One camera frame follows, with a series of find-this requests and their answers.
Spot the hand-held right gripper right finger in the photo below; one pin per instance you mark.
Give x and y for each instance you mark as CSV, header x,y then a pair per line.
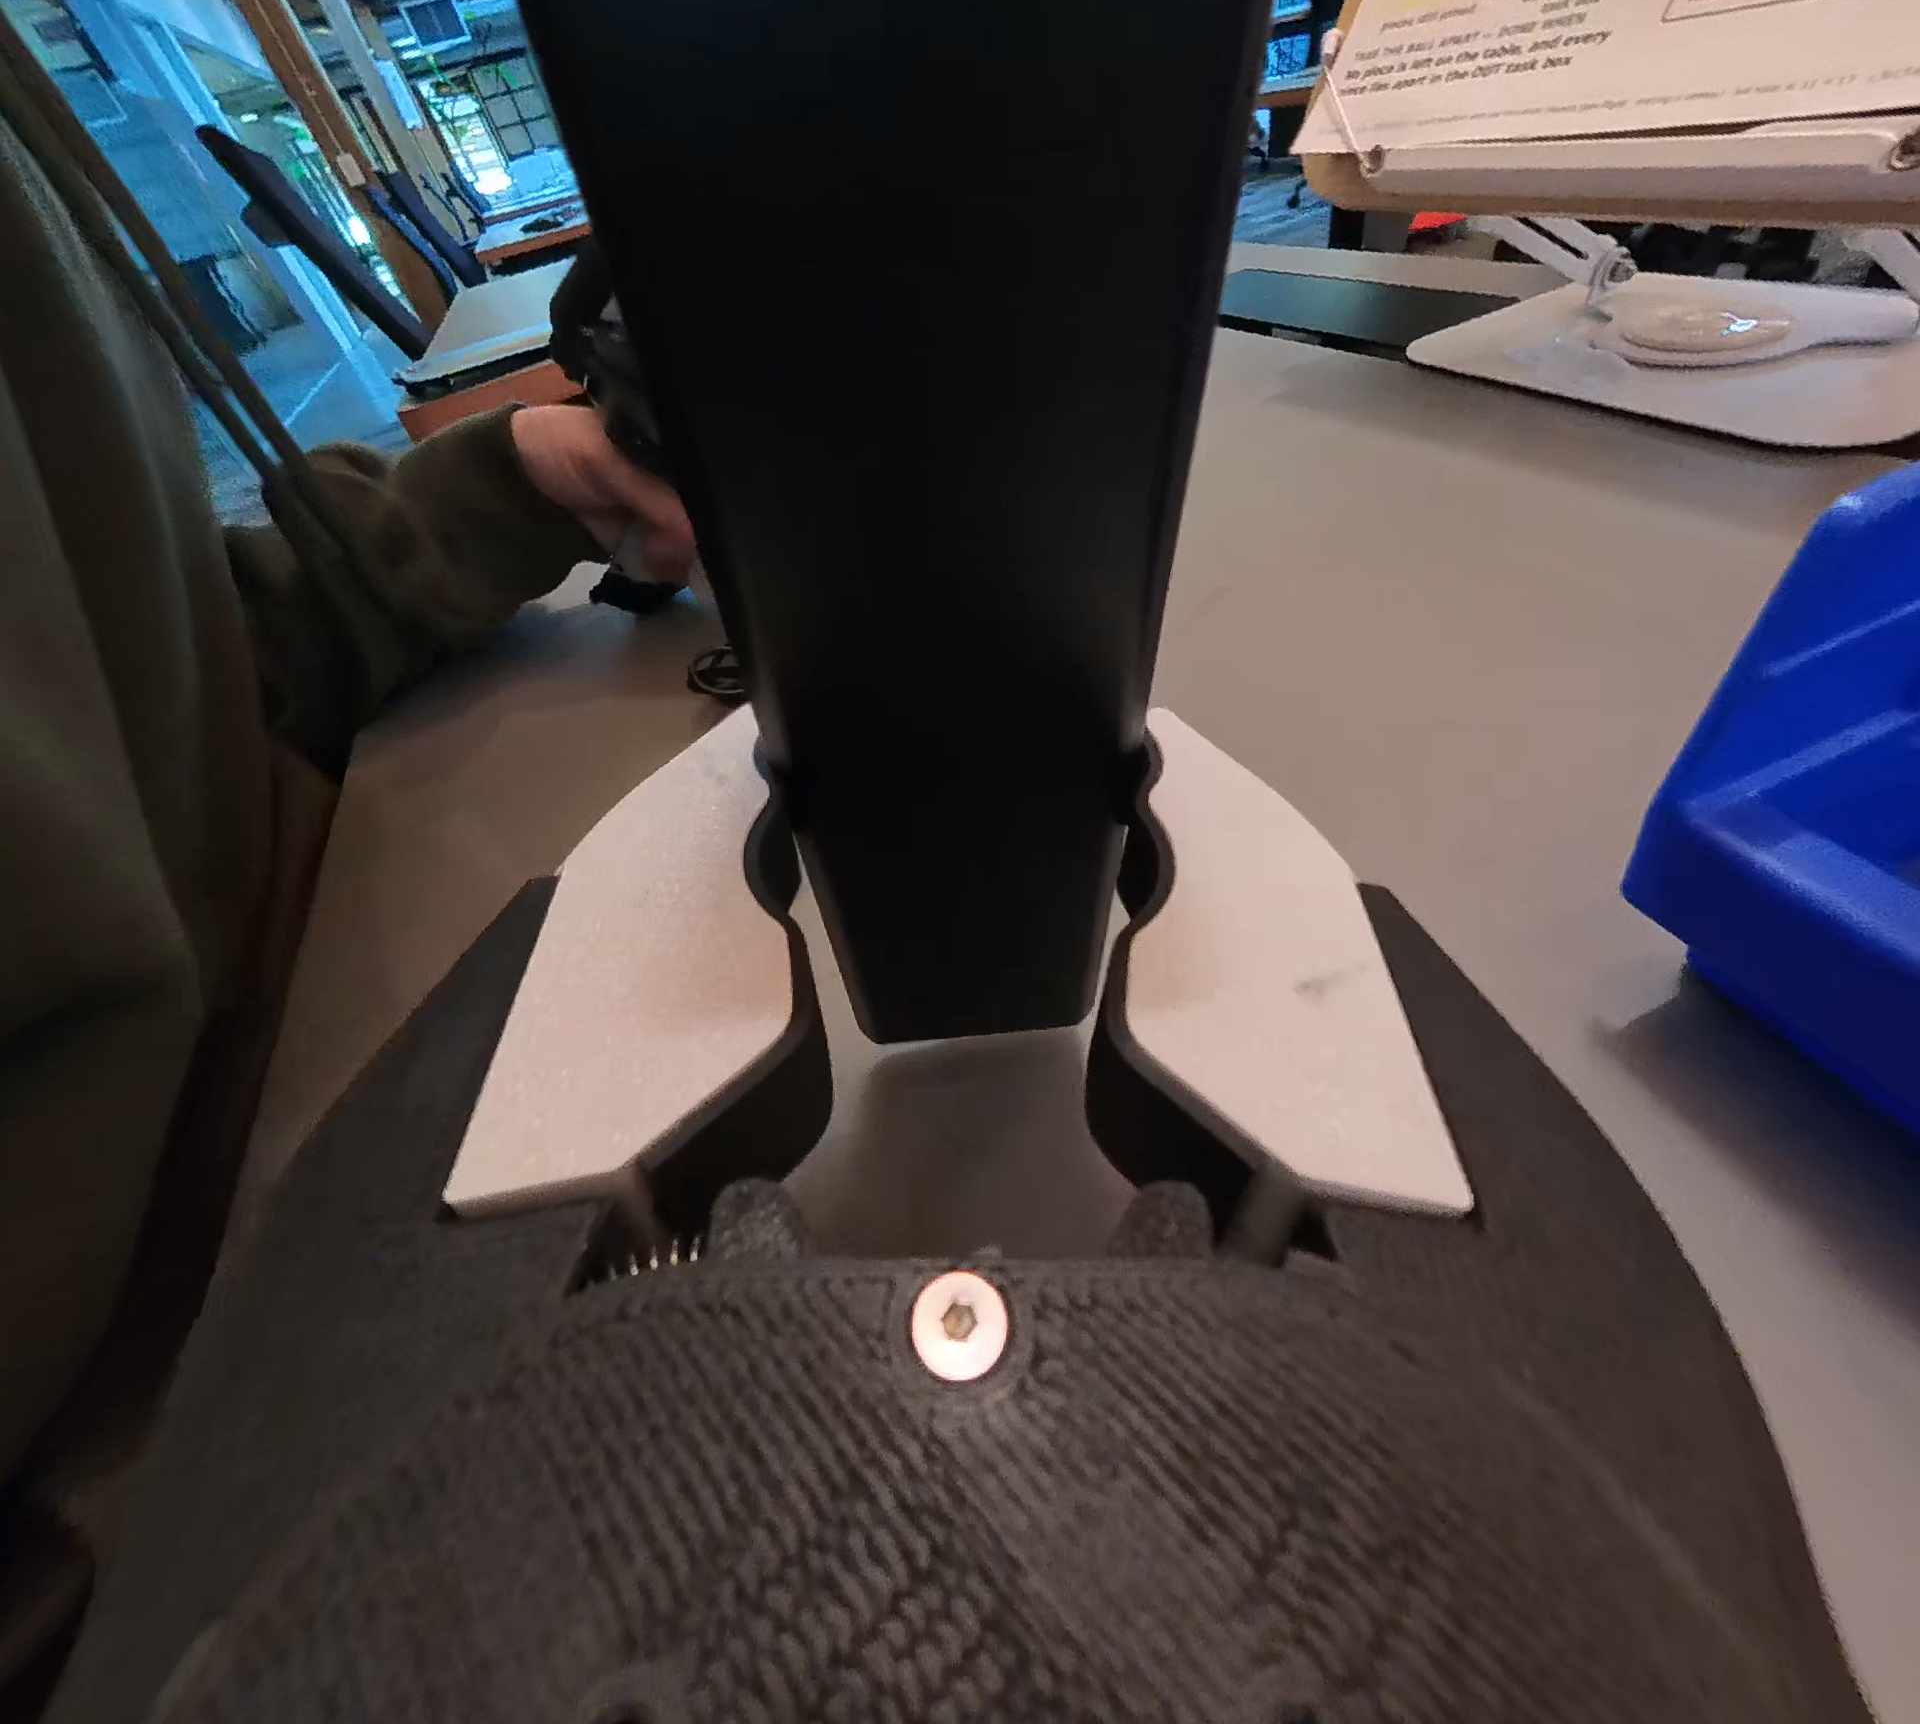
x,y
1291,1005

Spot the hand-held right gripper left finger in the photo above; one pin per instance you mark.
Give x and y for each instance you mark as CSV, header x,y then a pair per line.
x,y
644,1005

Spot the tall black board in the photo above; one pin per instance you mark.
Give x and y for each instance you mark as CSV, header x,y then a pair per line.
x,y
915,405

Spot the person's left forearm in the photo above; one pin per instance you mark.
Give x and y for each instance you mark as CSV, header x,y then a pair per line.
x,y
405,568

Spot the wooden-edged background desk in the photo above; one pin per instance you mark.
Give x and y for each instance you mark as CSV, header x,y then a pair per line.
x,y
489,353

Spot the smooth desk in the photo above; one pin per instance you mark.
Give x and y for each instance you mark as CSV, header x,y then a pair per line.
x,y
1425,614

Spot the person's left hand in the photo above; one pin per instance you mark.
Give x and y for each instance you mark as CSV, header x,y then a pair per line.
x,y
593,478

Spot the blue plastic bin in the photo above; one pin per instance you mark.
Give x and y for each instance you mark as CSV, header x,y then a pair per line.
x,y
1801,795

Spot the person's olive jacket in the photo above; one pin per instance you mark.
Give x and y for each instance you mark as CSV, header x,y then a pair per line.
x,y
105,778

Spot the white document stand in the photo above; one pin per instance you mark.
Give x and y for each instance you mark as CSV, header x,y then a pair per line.
x,y
1651,397

